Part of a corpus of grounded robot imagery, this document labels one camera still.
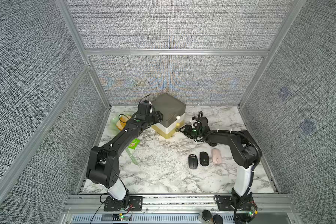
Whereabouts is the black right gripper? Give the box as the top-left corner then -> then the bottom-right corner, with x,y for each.
177,124 -> 202,139

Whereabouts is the grey three-drawer storage box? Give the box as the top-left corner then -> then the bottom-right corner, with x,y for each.
152,93 -> 186,139

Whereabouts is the pink computer mouse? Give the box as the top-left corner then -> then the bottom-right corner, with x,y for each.
211,148 -> 222,164

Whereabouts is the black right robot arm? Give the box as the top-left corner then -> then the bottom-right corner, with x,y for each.
176,112 -> 262,224

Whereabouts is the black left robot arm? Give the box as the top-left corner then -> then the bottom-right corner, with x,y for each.
86,100 -> 163,211

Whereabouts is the green snack packet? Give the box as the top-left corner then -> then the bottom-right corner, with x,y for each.
128,138 -> 140,150

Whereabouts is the green scalloped glass plate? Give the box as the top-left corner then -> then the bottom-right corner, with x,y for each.
108,112 -> 133,136

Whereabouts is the black round knob left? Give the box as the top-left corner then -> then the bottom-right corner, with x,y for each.
200,210 -> 212,224

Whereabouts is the black round knob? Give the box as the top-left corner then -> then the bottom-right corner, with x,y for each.
212,214 -> 224,224
200,210 -> 212,224

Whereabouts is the black round knob right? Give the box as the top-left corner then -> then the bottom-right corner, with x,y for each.
212,214 -> 224,224

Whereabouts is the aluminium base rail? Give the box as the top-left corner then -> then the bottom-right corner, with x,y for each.
59,194 -> 303,224

